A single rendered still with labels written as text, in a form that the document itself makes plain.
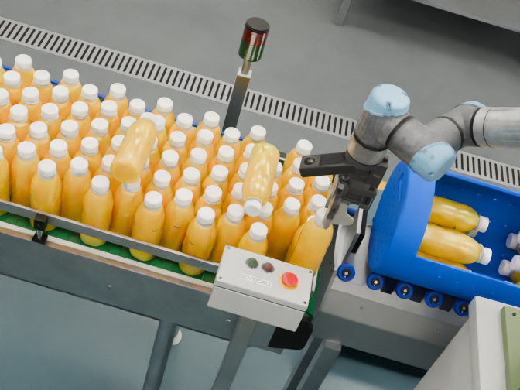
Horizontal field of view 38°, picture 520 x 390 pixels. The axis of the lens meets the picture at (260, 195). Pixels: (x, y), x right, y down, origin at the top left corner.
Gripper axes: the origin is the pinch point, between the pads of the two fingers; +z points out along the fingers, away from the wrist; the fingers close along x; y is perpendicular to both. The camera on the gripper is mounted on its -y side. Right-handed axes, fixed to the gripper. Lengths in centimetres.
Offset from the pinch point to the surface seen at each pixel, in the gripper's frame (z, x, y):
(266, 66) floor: 119, 208, -21
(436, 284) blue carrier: 14.1, 2.8, 30.9
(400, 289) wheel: 22.7, 5.9, 25.3
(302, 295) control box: 9.5, -15.1, -0.3
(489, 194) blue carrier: 6, 29, 41
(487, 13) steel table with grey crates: 90, 276, 88
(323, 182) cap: 10.0, 20.6, 0.0
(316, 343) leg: 76, 21, 17
